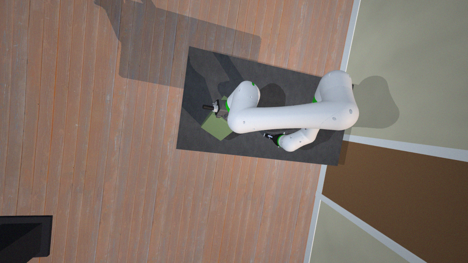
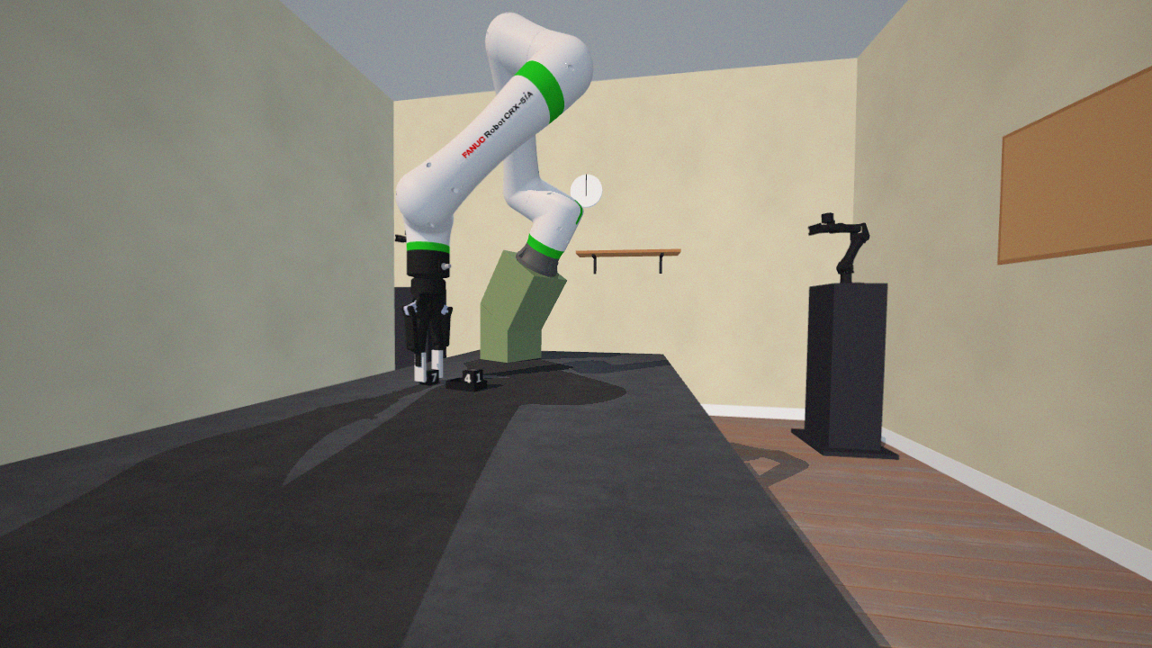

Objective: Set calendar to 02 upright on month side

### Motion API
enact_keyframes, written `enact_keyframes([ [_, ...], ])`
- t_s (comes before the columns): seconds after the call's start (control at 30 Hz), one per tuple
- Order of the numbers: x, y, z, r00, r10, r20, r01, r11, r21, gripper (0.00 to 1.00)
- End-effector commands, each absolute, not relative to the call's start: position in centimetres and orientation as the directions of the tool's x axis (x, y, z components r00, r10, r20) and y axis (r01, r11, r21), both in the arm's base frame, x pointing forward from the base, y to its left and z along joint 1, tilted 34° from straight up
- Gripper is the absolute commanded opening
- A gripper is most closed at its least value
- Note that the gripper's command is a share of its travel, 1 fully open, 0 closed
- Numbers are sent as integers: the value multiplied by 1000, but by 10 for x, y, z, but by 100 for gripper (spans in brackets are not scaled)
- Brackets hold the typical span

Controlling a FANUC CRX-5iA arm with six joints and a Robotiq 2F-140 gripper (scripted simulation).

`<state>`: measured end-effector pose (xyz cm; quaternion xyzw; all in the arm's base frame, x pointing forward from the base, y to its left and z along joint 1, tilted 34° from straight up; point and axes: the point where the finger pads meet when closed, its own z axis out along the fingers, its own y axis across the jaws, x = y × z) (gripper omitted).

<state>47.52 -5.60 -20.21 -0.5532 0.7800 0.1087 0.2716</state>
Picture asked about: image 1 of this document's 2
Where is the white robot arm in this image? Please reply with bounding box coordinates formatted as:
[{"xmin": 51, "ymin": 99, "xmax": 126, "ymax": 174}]
[{"xmin": 203, "ymin": 70, "xmax": 359, "ymax": 152}]

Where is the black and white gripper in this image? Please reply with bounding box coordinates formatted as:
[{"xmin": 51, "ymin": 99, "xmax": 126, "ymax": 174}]
[{"xmin": 264, "ymin": 134, "xmax": 277, "ymax": 142}]

